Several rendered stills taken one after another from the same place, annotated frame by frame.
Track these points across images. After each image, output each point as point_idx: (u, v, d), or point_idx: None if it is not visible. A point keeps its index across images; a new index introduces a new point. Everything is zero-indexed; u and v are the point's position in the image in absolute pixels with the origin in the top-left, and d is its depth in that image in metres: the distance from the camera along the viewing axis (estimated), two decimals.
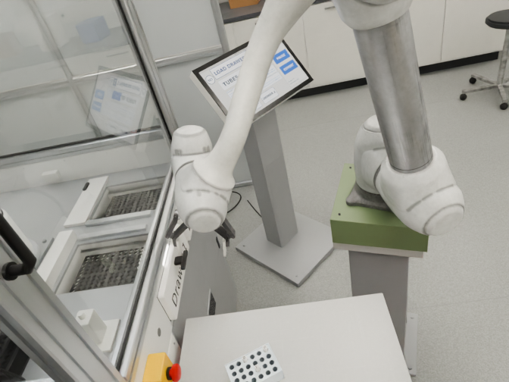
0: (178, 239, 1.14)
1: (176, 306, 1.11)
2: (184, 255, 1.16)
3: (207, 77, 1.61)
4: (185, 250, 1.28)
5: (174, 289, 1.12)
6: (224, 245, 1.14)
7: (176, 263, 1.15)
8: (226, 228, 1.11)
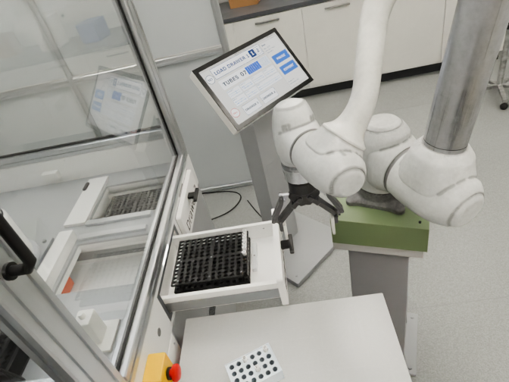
0: (285, 223, 1.10)
1: (287, 291, 1.07)
2: (290, 239, 1.13)
3: (207, 77, 1.61)
4: (282, 236, 1.24)
5: (284, 273, 1.08)
6: (333, 221, 1.09)
7: (284, 247, 1.11)
8: (334, 203, 1.05)
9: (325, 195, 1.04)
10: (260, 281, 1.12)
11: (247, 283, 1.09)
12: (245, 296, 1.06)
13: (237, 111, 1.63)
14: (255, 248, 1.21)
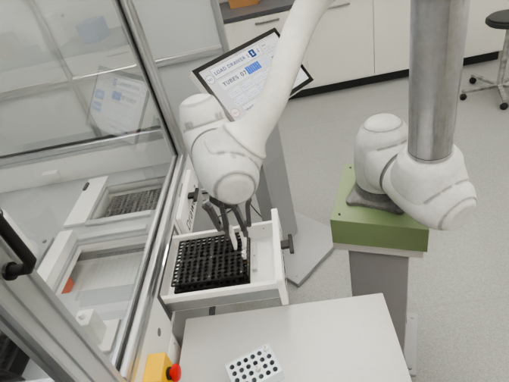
0: (231, 231, 1.04)
1: None
2: (290, 239, 1.12)
3: (207, 77, 1.61)
4: (282, 236, 1.24)
5: (284, 273, 1.08)
6: (242, 236, 1.05)
7: (284, 247, 1.11)
8: (247, 214, 1.00)
9: (245, 202, 0.98)
10: (260, 281, 1.12)
11: (247, 283, 1.09)
12: (245, 296, 1.06)
13: (237, 111, 1.63)
14: (255, 248, 1.21)
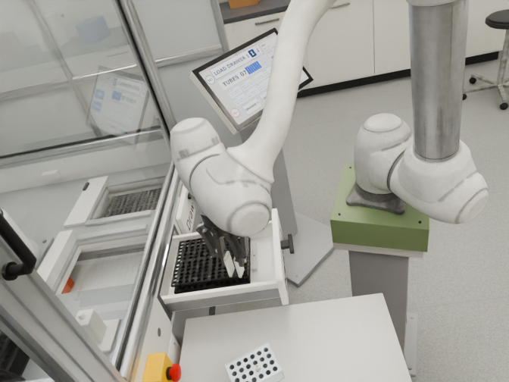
0: (226, 258, 0.98)
1: None
2: (290, 239, 1.12)
3: (207, 77, 1.61)
4: (282, 236, 1.24)
5: (284, 273, 1.08)
6: (236, 264, 0.98)
7: (284, 247, 1.11)
8: (242, 245, 0.93)
9: None
10: (260, 281, 1.12)
11: (247, 283, 1.09)
12: (245, 296, 1.06)
13: (237, 111, 1.63)
14: (255, 248, 1.21)
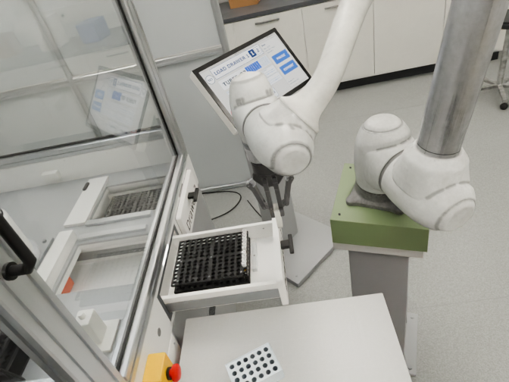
0: (276, 209, 1.06)
1: None
2: (290, 239, 1.12)
3: (207, 77, 1.61)
4: (282, 236, 1.24)
5: (284, 273, 1.08)
6: (279, 214, 1.07)
7: (284, 247, 1.11)
8: (287, 192, 1.03)
9: (286, 180, 1.01)
10: (260, 281, 1.12)
11: (247, 283, 1.09)
12: (245, 296, 1.06)
13: None
14: (255, 248, 1.21)
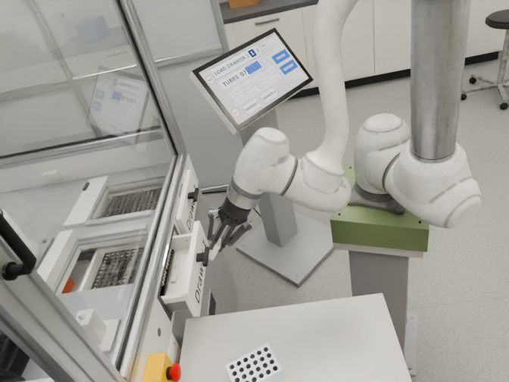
0: (218, 244, 1.10)
1: (198, 303, 1.10)
2: (206, 252, 1.15)
3: (207, 77, 1.61)
4: (205, 247, 1.27)
5: (197, 286, 1.11)
6: (217, 249, 1.11)
7: (198, 260, 1.14)
8: (237, 236, 1.09)
9: (244, 227, 1.07)
10: (176, 293, 1.15)
11: (161, 295, 1.12)
12: None
13: (237, 111, 1.63)
14: (178, 259, 1.24)
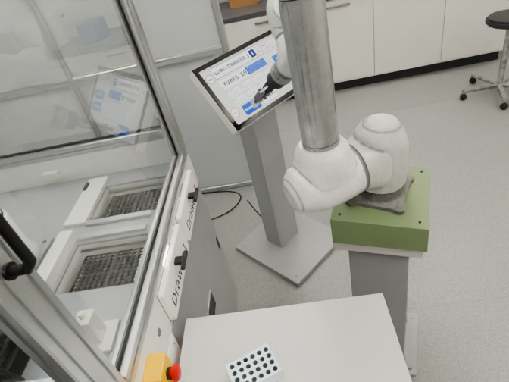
0: (262, 99, 1.59)
1: (176, 306, 1.11)
2: (184, 255, 1.16)
3: (207, 77, 1.61)
4: (185, 250, 1.28)
5: (174, 289, 1.12)
6: (261, 101, 1.61)
7: (176, 263, 1.15)
8: (273, 89, 1.57)
9: None
10: None
11: None
12: None
13: (237, 111, 1.63)
14: None
